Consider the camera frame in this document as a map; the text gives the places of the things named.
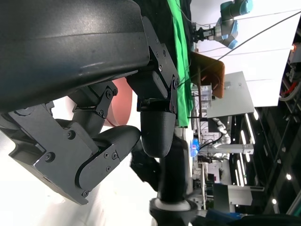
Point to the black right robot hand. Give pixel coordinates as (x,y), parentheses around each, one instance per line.
(174,174)

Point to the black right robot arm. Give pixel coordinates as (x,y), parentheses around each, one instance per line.
(171,214)

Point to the blue industrial robot arm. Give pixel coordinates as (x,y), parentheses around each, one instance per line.
(229,35)

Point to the gray metal cabinet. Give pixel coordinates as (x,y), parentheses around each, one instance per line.
(235,197)

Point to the white side table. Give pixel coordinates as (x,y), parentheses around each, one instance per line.
(184,134)

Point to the aluminium profile beam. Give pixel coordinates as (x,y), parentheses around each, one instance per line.
(228,148)

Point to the gray flat panel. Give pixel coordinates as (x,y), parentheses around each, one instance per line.
(235,99)

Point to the brown wooden chair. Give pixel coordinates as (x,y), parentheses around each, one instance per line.
(211,66)

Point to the pink plastic bowl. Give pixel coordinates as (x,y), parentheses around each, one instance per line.
(122,103)

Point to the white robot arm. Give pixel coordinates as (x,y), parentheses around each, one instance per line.
(222,128)

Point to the blue plastic bag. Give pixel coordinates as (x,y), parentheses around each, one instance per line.
(195,147)

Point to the green cloth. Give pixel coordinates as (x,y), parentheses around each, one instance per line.
(181,70)

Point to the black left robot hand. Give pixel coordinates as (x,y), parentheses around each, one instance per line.
(70,47)

